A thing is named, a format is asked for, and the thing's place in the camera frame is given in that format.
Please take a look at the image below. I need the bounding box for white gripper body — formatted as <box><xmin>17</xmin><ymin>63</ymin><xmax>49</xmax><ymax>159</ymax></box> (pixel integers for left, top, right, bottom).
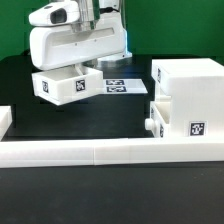
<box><xmin>30</xmin><ymin>16</ymin><xmax>126</xmax><ymax>70</ymax></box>

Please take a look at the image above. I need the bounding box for white drawer box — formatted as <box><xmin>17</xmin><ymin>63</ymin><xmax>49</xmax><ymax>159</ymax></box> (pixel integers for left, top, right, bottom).
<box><xmin>145</xmin><ymin>101</ymin><xmax>170</xmax><ymax>138</ymax></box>
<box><xmin>32</xmin><ymin>66</ymin><xmax>103</xmax><ymax>105</ymax></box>

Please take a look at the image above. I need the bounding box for white drawer box front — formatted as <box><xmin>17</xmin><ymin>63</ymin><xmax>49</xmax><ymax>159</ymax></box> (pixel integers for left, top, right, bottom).
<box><xmin>145</xmin><ymin>101</ymin><xmax>170</xmax><ymax>138</ymax></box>

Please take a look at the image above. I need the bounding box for white drawer cabinet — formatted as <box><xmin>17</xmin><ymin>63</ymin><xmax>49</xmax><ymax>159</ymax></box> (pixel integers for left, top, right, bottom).
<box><xmin>151</xmin><ymin>58</ymin><xmax>224</xmax><ymax>138</ymax></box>

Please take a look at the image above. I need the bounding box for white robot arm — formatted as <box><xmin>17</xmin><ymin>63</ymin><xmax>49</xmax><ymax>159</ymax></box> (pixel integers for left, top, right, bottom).
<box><xmin>29</xmin><ymin>0</ymin><xmax>126</xmax><ymax>70</ymax></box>

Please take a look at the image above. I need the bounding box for marker sheet on table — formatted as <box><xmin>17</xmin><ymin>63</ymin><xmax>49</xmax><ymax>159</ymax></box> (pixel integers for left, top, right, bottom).
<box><xmin>103</xmin><ymin>79</ymin><xmax>147</xmax><ymax>94</ymax></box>

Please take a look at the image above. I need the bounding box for grey camera on gripper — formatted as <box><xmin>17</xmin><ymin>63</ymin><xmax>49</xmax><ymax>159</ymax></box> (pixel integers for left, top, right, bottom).
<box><xmin>29</xmin><ymin>1</ymin><xmax>80</xmax><ymax>26</ymax></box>

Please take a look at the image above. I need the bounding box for white fence left wall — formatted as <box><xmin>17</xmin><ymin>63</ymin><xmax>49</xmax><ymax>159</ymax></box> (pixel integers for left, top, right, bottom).
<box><xmin>0</xmin><ymin>106</ymin><xmax>12</xmax><ymax>141</ymax></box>

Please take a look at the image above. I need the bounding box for white fence wall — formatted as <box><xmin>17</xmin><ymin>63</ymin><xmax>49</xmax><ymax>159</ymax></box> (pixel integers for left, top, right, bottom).
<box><xmin>0</xmin><ymin>137</ymin><xmax>224</xmax><ymax>168</ymax></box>
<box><xmin>0</xmin><ymin>106</ymin><xmax>12</xmax><ymax>141</ymax></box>

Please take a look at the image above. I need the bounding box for white fence front wall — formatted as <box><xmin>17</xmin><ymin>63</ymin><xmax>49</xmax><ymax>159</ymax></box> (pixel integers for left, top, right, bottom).
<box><xmin>0</xmin><ymin>137</ymin><xmax>224</xmax><ymax>168</ymax></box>

